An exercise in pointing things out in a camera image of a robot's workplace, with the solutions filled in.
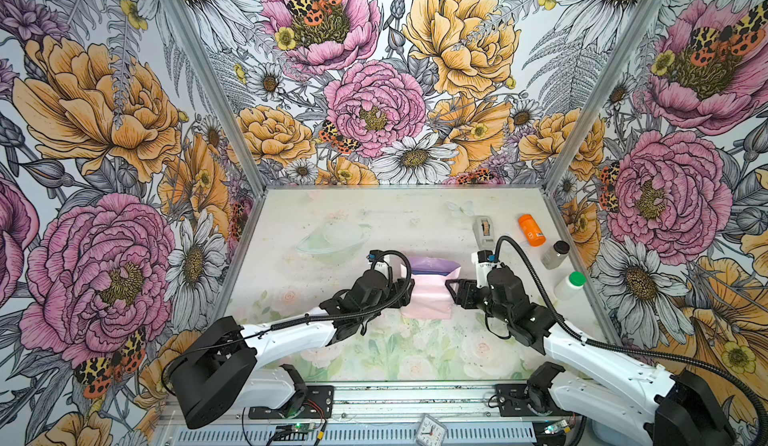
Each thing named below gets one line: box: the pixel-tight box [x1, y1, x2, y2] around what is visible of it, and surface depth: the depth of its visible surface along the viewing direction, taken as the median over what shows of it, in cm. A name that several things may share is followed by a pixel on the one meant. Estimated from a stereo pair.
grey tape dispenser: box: [473, 215, 495, 251], surface depth 107 cm
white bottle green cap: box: [553, 271, 587, 300], surface depth 89 cm
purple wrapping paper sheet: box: [400, 256, 461, 319], surface depth 83 cm
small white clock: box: [416, 414, 447, 446], surface depth 70 cm
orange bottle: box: [518, 214, 547, 247], surface depth 107 cm
